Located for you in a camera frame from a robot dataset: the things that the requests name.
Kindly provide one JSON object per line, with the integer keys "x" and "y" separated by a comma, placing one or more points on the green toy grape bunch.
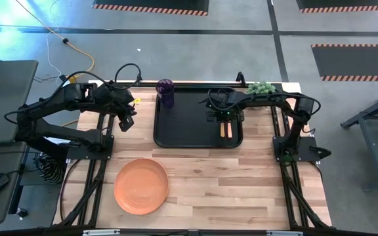
{"x": 260, "y": 88}

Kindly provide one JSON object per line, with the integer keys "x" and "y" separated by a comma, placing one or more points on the black aluminium table frame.
{"x": 92, "y": 196}

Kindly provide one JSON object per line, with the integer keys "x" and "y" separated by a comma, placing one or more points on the orange plastic plate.
{"x": 141, "y": 187}

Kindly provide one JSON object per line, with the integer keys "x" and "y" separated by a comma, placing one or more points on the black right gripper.
{"x": 225, "y": 101}

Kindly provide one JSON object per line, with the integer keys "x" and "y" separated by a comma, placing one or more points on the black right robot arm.
{"x": 290, "y": 108}

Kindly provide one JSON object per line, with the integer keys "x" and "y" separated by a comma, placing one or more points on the large grey desk top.
{"x": 2, "y": 98}

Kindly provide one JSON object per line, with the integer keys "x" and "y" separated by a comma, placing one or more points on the black plastic tray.
{"x": 182, "y": 124}

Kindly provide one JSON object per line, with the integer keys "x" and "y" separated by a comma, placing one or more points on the purple plastic cup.
{"x": 165, "y": 91}

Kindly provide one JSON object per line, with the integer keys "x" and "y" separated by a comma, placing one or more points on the black and white striped object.
{"x": 49, "y": 168}

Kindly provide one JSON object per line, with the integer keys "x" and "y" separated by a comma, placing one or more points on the small yellow tag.
{"x": 137, "y": 101}

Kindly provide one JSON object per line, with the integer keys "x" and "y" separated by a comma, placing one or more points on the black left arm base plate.
{"x": 107, "y": 151}

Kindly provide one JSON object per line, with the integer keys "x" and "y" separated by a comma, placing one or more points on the grey metal side table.
{"x": 372, "y": 131}

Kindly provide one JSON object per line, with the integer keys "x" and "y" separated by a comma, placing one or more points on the black hazard-striped floor mat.
{"x": 356, "y": 60}
{"x": 346, "y": 3}
{"x": 149, "y": 2}

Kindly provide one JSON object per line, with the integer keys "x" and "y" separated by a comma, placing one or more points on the silver metal edge bracket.
{"x": 101, "y": 233}
{"x": 284, "y": 233}

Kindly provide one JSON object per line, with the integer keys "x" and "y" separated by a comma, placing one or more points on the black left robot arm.
{"x": 44, "y": 108}

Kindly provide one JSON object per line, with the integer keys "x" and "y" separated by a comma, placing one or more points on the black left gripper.
{"x": 117, "y": 98}

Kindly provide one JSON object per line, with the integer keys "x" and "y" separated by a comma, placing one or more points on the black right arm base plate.
{"x": 307, "y": 147}

